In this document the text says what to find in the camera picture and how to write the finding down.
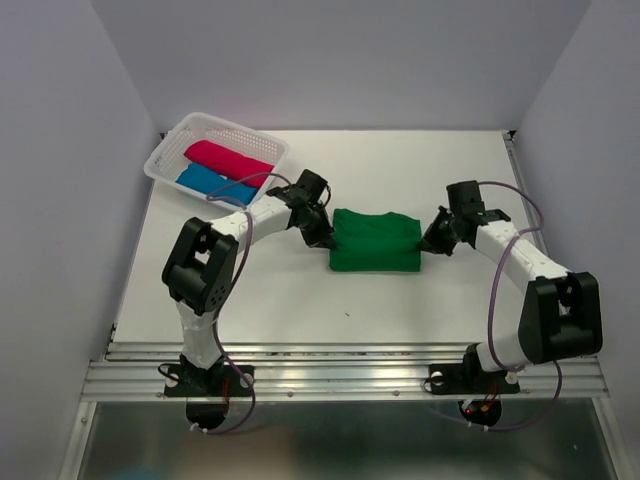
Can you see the white perforated plastic basket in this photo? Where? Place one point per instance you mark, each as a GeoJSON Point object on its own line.
{"type": "Point", "coordinates": [167, 161]}

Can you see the green t shirt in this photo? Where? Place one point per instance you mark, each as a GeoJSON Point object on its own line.
{"type": "Point", "coordinates": [377, 243]}

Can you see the rolled blue t shirt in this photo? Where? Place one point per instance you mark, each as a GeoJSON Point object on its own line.
{"type": "Point", "coordinates": [198, 178]}

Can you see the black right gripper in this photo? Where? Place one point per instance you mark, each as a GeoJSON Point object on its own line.
{"type": "Point", "coordinates": [432, 241]}

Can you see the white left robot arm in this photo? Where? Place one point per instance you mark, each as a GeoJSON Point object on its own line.
{"type": "Point", "coordinates": [208, 257]}

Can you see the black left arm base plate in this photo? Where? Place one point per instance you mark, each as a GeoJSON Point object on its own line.
{"type": "Point", "coordinates": [184, 381]}

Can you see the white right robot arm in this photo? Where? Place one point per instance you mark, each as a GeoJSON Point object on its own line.
{"type": "Point", "coordinates": [561, 313]}

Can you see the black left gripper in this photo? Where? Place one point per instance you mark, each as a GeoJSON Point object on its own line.
{"type": "Point", "coordinates": [321, 238]}

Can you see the aluminium frame rail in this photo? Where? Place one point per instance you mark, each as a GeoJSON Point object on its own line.
{"type": "Point", "coordinates": [326, 372]}

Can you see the rolled red t shirt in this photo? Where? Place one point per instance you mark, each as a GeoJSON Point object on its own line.
{"type": "Point", "coordinates": [229, 163]}

